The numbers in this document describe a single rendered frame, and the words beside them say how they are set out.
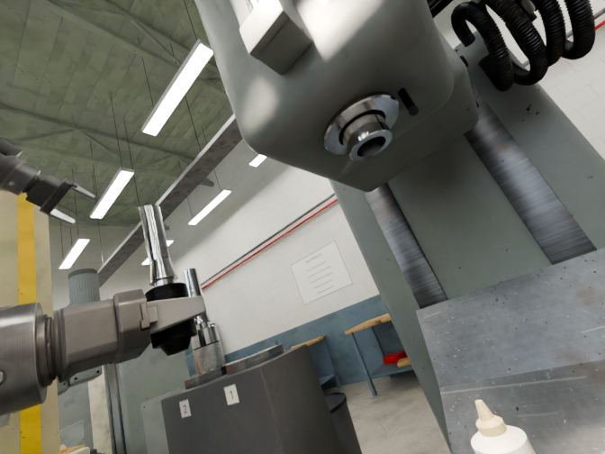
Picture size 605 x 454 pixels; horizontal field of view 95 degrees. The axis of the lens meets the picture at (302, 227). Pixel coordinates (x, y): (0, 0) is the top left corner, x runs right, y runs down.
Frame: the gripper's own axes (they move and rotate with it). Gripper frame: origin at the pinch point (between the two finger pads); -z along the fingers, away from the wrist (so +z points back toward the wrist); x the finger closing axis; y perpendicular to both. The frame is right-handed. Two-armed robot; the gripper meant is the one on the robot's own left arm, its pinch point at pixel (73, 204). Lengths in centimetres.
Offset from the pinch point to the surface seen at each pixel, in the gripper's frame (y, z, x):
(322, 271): 270, -378, -40
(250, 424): -78, -26, 28
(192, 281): -53, -19, 27
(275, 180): 469, -272, 14
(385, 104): -71, -12, 65
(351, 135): -71, -11, 61
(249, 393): -76, -24, 30
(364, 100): -72, -9, 63
